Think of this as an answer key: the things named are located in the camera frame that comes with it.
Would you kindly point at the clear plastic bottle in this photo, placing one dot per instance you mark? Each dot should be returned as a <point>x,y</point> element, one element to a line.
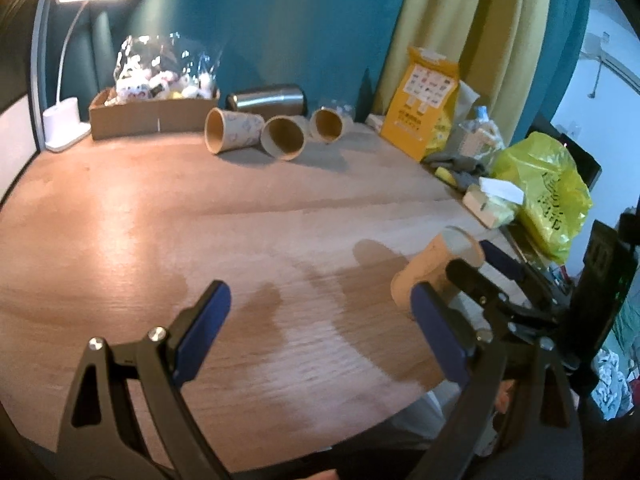
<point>480,132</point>

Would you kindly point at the clear bag of toys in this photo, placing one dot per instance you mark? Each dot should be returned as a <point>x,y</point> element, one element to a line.
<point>150,75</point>

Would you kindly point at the grey gloves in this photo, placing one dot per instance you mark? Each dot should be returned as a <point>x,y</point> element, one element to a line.
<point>457,167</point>

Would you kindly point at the yellow plastic bag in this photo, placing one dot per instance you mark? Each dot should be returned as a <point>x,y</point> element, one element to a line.
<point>542,185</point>

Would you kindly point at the white desk lamp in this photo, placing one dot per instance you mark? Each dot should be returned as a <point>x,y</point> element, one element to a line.
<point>62,122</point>

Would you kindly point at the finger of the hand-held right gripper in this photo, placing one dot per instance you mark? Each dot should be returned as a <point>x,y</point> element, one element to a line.
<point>502,260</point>
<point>475,285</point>

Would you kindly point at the patterned cloth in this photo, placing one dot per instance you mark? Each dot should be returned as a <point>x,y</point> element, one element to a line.
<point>617,380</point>

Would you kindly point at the stainless steel thermos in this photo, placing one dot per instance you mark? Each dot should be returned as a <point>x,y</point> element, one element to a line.
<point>267,99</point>

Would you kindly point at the tissue pack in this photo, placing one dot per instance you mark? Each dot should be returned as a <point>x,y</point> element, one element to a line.
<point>492,202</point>

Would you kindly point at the small white box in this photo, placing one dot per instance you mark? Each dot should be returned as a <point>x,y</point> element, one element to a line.
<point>375,121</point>

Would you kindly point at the yellow paper packet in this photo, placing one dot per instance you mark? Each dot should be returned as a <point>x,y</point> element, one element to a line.
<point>417,105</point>

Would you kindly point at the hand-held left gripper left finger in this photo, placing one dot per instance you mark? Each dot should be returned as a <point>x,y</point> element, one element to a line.
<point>204,332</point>

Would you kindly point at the yellow curtain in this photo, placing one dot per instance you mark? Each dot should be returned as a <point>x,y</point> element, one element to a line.
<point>450,10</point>

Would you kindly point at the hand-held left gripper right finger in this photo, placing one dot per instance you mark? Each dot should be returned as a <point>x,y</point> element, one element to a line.
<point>440,337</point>

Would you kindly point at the printed white paper cup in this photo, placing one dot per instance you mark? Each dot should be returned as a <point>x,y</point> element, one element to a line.
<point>235,130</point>

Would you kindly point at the wide brown paper cup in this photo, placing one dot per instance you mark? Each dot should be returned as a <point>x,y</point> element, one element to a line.
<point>284,137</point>

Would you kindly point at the small brown paper cup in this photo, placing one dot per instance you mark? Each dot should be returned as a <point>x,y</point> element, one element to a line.
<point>326,124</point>

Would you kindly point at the cardboard box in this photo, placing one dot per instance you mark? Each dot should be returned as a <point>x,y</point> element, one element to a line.
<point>140,117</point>

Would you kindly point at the plain brown paper cup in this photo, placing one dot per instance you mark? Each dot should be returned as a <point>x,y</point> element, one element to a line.
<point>435,265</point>

